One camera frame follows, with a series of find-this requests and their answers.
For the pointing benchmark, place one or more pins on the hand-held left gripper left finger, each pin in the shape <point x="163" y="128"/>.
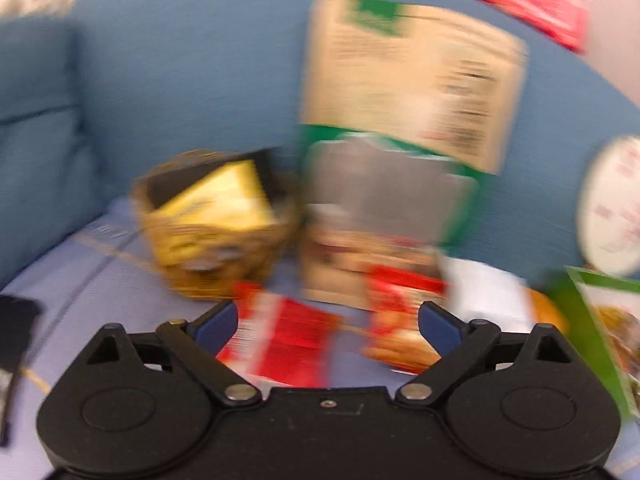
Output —
<point x="217" y="325"/>

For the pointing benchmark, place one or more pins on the black and gold box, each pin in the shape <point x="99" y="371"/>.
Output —
<point x="220" y="195"/>

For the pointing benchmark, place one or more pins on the round floral fan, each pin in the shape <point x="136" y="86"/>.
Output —
<point x="612" y="205"/>

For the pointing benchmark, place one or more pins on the red snack packet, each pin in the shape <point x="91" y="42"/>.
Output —
<point x="285" y="335"/>

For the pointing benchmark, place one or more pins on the white snack packet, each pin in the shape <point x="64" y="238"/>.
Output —
<point x="485" y="295"/>

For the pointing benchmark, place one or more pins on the large kraft green grain pouch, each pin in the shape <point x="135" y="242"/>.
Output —
<point x="400" y="110"/>

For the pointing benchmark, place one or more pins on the orange snack packet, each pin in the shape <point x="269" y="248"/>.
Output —
<point x="545" y="310"/>

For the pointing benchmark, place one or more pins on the black smartphone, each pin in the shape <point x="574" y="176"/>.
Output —
<point x="20" y="330"/>

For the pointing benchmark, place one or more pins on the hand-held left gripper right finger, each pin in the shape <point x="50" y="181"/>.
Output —
<point x="440" y="327"/>

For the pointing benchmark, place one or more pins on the green cardboard box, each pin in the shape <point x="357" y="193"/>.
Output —
<point x="600" y="320"/>

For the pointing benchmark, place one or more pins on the woven rattan basket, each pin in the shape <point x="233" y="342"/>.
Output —
<point x="220" y="265"/>

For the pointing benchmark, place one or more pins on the red and white bean packet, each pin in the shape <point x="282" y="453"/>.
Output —
<point x="395" y="310"/>

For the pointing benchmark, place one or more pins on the blue sofa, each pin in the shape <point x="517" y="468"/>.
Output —
<point x="200" y="60"/>

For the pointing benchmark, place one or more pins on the blue checked blanket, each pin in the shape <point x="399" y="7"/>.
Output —
<point x="100" y="280"/>

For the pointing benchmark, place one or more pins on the blue cushion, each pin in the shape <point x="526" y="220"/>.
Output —
<point x="35" y="135"/>

